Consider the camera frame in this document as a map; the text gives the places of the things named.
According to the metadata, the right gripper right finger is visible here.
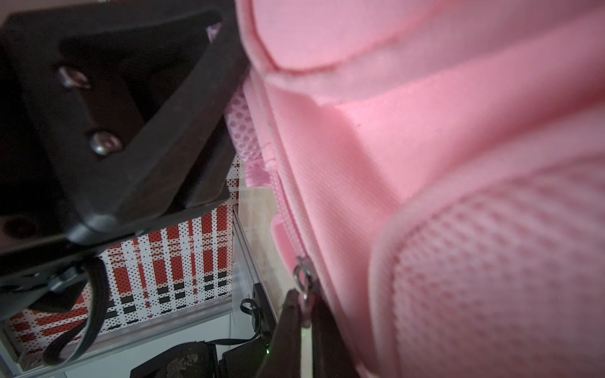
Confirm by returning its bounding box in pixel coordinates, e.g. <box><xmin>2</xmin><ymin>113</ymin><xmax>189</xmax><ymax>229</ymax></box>
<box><xmin>310</xmin><ymin>295</ymin><xmax>360</xmax><ymax>378</ymax></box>

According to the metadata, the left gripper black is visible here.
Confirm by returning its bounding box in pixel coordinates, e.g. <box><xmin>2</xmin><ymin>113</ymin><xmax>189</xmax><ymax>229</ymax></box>
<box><xmin>1</xmin><ymin>1</ymin><xmax>248</xmax><ymax>319</ymax></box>

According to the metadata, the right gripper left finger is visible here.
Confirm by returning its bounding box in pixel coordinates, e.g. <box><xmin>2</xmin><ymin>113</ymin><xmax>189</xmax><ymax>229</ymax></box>
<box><xmin>257</xmin><ymin>289</ymin><xmax>302</xmax><ymax>378</ymax></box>

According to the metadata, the pink backpack zipper pull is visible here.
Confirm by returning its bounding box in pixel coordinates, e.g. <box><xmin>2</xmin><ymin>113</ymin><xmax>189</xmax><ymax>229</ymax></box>
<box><xmin>292</xmin><ymin>257</ymin><xmax>319</xmax><ymax>329</ymax></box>

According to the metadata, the pink backpack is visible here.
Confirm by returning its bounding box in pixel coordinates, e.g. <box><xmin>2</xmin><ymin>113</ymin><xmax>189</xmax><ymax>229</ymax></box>
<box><xmin>236</xmin><ymin>1</ymin><xmax>604</xmax><ymax>377</ymax></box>

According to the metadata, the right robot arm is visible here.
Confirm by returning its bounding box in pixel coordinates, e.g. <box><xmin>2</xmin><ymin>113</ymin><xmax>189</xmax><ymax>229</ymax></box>
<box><xmin>130</xmin><ymin>290</ymin><xmax>359</xmax><ymax>377</ymax></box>

